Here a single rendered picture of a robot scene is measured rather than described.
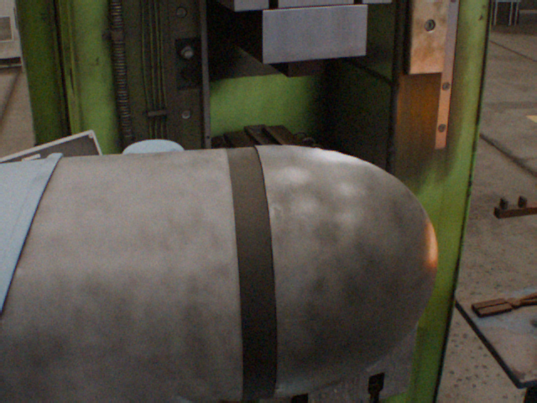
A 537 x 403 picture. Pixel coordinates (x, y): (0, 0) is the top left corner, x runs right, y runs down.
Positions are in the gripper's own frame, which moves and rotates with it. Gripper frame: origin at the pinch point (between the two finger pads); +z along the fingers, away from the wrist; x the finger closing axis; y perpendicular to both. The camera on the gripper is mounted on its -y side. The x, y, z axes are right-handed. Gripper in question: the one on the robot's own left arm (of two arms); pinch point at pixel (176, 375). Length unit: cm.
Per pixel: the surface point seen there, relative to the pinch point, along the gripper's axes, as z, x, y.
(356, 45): -35, 28, -48
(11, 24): 53, -233, -525
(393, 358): 35, 41, -46
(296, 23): -40, 17, -43
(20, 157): -25.8, -24.8, -18.2
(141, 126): -20, -12, -47
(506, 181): 94, 146, -270
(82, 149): -24.2, -16.9, -24.9
